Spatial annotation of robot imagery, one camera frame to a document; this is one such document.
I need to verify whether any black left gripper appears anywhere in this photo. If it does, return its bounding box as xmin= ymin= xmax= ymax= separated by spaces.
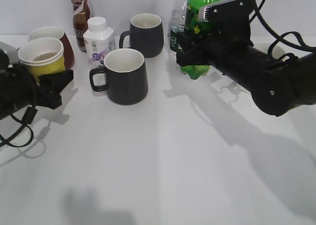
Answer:
xmin=0 ymin=64 xmax=74 ymax=119

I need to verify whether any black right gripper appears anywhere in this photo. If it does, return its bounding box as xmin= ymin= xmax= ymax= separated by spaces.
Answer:
xmin=176 ymin=20 xmax=252 ymax=75

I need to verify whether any yellow paper cup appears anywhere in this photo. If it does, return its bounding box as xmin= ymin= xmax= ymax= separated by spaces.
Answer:
xmin=18 ymin=37 xmax=66 ymax=82

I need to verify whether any green plastic soda bottle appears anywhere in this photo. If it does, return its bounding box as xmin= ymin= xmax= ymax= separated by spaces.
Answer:
xmin=181 ymin=0 xmax=221 ymax=80

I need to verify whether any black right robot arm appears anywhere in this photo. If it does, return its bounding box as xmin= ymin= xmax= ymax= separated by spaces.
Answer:
xmin=176 ymin=19 xmax=316 ymax=116

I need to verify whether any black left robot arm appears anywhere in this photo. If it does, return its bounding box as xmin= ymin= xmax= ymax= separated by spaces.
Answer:
xmin=0 ymin=64 xmax=74 ymax=119

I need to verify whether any clear water bottle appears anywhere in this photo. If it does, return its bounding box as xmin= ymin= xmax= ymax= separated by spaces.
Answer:
xmin=169 ymin=0 xmax=187 ymax=60

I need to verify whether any dark grey mug back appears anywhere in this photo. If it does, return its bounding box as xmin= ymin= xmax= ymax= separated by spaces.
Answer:
xmin=119 ymin=13 xmax=164 ymax=58

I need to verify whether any dark red ceramic mug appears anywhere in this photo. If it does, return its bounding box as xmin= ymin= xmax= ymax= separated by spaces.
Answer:
xmin=28 ymin=26 xmax=75 ymax=69

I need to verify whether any white milk carton bottle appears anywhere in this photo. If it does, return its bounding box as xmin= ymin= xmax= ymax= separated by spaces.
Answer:
xmin=83 ymin=17 xmax=116 ymax=68

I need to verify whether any black mug front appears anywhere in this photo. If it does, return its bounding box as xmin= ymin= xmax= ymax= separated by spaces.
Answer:
xmin=89 ymin=48 xmax=149 ymax=106

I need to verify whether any brown coffee drink bottle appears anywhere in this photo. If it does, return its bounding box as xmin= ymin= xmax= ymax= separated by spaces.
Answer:
xmin=71 ymin=0 xmax=91 ymax=52

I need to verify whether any white ceramic mug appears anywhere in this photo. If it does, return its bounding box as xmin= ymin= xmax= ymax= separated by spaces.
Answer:
xmin=249 ymin=41 xmax=289 ymax=63

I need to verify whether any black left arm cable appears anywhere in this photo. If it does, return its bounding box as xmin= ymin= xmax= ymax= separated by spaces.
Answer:
xmin=0 ymin=67 xmax=38 ymax=148

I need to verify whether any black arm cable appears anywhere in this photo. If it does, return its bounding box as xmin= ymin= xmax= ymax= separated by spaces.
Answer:
xmin=0 ymin=67 xmax=38 ymax=148
xmin=249 ymin=0 xmax=316 ymax=68

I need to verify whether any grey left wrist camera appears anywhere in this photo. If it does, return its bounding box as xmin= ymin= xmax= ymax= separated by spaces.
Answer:
xmin=0 ymin=41 xmax=19 ymax=70

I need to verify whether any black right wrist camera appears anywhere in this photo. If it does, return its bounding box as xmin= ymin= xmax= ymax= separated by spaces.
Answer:
xmin=197 ymin=0 xmax=254 ymax=38

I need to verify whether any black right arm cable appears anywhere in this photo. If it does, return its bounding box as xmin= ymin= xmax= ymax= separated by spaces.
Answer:
xmin=249 ymin=0 xmax=316 ymax=68

